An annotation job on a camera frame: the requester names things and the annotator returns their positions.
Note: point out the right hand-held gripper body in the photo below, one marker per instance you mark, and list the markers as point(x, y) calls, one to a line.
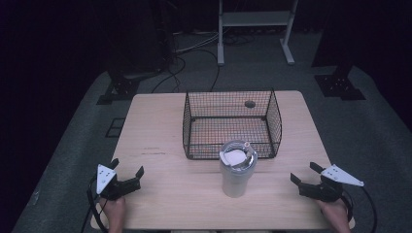
point(324, 192)

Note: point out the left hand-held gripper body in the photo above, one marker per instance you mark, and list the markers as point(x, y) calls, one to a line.
point(110, 189)

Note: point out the white tumbler with clear lid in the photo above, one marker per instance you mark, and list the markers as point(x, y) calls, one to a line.
point(236, 171)

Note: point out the person's left hand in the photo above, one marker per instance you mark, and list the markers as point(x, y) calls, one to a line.
point(113, 212)

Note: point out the person's right hand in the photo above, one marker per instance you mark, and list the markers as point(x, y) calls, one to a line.
point(335, 215)

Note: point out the black stand base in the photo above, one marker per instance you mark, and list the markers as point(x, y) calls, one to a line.
point(338, 85)
point(121, 87)

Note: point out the dark round table grommet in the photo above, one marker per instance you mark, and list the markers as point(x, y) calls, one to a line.
point(249, 104)

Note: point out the white metal stand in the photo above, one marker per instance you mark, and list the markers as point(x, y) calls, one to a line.
point(256, 18)

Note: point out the black square floor frame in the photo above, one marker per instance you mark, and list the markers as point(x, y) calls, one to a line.
point(114, 127)

